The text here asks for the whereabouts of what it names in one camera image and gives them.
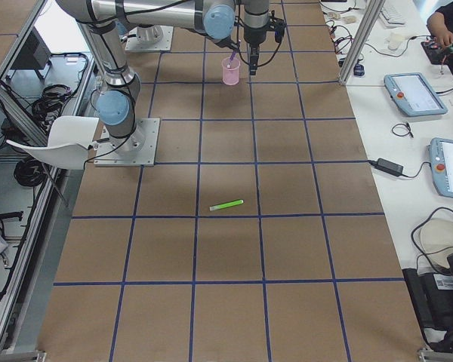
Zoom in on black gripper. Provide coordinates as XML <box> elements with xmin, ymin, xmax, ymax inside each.
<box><xmin>243</xmin><ymin>14</ymin><xmax>286</xmax><ymax>75</ymax></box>

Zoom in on purple marker pen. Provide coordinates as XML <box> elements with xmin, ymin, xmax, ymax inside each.
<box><xmin>226</xmin><ymin>49</ymin><xmax>237</xmax><ymax>69</ymax></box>

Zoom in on translucent pink plastic cup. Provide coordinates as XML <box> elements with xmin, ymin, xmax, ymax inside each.
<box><xmin>221</xmin><ymin>58</ymin><xmax>241</xmax><ymax>86</ymax></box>

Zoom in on white paper cup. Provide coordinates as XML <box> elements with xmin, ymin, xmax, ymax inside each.
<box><xmin>387</xmin><ymin>32</ymin><xmax>405</xmax><ymax>51</ymax></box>

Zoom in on person's hand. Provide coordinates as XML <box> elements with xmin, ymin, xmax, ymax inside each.
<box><xmin>432</xmin><ymin>26</ymin><xmax>453</xmax><ymax>48</ymax></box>

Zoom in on white keyboard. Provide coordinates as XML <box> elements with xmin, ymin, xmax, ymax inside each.
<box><xmin>379</xmin><ymin>0</ymin><xmax>406</xmax><ymax>28</ymax></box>

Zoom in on yellow-green highlighter pen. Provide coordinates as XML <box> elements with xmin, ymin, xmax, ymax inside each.
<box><xmin>209</xmin><ymin>199</ymin><xmax>244</xmax><ymax>211</ymax></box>

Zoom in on far blue teach pendant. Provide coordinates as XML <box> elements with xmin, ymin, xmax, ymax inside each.
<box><xmin>384</xmin><ymin>72</ymin><xmax>448</xmax><ymax>117</ymax></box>

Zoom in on blue teach pendant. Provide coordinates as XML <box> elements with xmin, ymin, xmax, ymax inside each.
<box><xmin>428</xmin><ymin>137</ymin><xmax>453</xmax><ymax>198</ymax></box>
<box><xmin>384</xmin><ymin>72</ymin><xmax>448</xmax><ymax>117</ymax></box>

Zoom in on black power adapter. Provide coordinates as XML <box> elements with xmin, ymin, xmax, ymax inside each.
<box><xmin>368</xmin><ymin>158</ymin><xmax>403</xmax><ymax>177</ymax></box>

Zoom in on near blue teach pendant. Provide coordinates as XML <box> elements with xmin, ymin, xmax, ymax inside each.
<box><xmin>428</xmin><ymin>137</ymin><xmax>453</xmax><ymax>198</ymax></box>

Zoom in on aluminium frame post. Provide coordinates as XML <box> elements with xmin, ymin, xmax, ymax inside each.
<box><xmin>338</xmin><ymin>0</ymin><xmax>385</xmax><ymax>85</ymax></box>

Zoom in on black looped cable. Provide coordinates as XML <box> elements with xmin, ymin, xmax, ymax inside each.
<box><xmin>391</xmin><ymin>121</ymin><xmax>414</xmax><ymax>139</ymax></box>

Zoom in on coiled black cables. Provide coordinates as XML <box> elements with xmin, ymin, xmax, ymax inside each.
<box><xmin>14</xmin><ymin>158</ymin><xmax>50</xmax><ymax>189</ymax></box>

